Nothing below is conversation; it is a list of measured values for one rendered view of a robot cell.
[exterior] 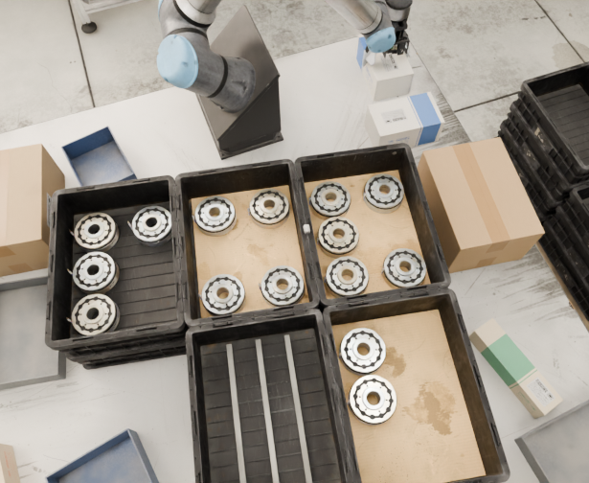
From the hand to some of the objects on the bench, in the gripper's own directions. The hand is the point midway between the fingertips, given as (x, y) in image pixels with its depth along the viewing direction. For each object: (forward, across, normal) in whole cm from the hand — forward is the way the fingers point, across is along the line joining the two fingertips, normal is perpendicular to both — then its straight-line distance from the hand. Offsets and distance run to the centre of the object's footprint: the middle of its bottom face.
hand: (384, 59), depth 171 cm
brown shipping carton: (+6, +6, -58) cm, 58 cm away
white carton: (+6, -2, -24) cm, 25 cm away
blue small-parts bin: (+6, -99, -102) cm, 143 cm away
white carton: (+6, 0, 0) cm, 6 cm away
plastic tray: (+6, +10, -123) cm, 124 cm away
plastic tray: (+6, -116, -61) cm, 132 cm away
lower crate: (+6, -86, -56) cm, 104 cm away
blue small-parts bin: (+6, -92, -16) cm, 94 cm away
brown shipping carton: (+6, -116, -28) cm, 120 cm away
